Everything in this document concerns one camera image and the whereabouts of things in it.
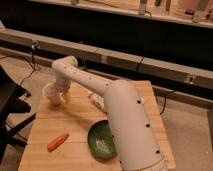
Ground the black cable at rail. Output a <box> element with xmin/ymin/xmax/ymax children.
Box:
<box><xmin>135</xmin><ymin>56</ymin><xmax>146</xmax><ymax>73</ymax></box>

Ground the white sponge block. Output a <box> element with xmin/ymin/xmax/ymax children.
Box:
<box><xmin>141</xmin><ymin>97</ymin><xmax>146</xmax><ymax>104</ymax></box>

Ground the orange carrot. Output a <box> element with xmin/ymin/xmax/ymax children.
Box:
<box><xmin>47</xmin><ymin>133</ymin><xmax>69</xmax><ymax>152</ymax></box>

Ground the black floor cable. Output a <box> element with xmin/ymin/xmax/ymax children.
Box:
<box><xmin>0</xmin><ymin>44</ymin><xmax>42</xmax><ymax>88</ymax></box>

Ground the green ceramic bowl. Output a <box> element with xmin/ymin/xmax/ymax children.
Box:
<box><xmin>87</xmin><ymin>120</ymin><xmax>117</xmax><ymax>160</ymax></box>

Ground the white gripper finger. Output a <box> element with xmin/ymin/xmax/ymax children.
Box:
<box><xmin>62</xmin><ymin>92</ymin><xmax>71</xmax><ymax>103</ymax></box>

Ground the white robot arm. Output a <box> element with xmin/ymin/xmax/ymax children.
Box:
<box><xmin>52</xmin><ymin>56</ymin><xmax>168</xmax><ymax>171</ymax></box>

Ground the black chair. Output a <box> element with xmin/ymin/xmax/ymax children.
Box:
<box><xmin>0</xmin><ymin>65</ymin><xmax>35</xmax><ymax>162</ymax></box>

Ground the white tube bottle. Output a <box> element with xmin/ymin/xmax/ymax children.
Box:
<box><xmin>88</xmin><ymin>91</ymin><xmax>105</xmax><ymax>111</ymax></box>

